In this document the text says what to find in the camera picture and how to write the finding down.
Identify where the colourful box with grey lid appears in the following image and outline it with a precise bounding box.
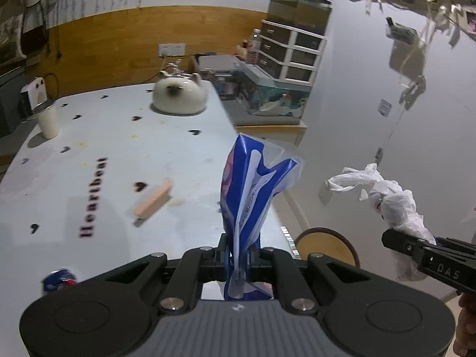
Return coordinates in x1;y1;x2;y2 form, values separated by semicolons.
194;54;258;102

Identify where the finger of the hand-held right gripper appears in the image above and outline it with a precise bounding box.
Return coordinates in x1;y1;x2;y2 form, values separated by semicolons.
381;228;437;265

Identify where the white drawer unit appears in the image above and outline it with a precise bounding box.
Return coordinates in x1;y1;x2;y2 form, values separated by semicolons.
256;19;328;83

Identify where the dark furniture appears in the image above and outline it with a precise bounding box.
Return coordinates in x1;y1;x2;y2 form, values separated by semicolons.
0;67;29;139

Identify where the dark glass tank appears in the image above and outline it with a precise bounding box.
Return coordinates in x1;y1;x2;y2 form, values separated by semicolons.
268;0;332;38

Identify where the cream cabinet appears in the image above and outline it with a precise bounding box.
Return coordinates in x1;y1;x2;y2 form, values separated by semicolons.
230;117;309;146

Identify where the teal printed tank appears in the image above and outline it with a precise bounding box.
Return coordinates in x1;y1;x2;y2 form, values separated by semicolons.
241;63;314;118

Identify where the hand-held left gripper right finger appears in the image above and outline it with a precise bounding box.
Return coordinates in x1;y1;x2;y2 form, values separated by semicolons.
247;246;376;313

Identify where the white heart-print tablecloth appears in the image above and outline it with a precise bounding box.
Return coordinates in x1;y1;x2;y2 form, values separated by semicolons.
0;81;299;306

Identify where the person's right hand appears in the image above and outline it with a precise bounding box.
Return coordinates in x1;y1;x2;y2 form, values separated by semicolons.
454;292;476;356

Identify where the round wooden stool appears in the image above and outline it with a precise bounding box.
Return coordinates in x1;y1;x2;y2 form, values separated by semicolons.
295;227;361;269

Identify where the blue and white plastic bag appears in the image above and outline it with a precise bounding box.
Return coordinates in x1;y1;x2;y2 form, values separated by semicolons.
219;133;300;300

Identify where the white cup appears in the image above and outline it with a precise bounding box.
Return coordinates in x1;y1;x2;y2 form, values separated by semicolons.
33;100;60;139

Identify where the white cat-shaped kettle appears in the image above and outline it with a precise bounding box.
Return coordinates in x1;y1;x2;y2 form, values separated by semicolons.
152;70;208;116

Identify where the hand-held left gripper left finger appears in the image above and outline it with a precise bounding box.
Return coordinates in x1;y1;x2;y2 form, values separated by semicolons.
101;232;233;314

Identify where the white wall socket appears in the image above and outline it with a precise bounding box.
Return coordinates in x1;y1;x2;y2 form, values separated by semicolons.
158;43;186;57

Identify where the small white heater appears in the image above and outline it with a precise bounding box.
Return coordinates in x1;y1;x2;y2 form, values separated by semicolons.
18;76;47;120

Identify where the wooden block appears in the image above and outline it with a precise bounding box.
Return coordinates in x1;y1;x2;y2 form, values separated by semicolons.
132;179;175;220

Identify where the clear plastic bottle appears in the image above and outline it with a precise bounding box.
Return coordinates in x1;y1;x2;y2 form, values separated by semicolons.
248;28;263;62

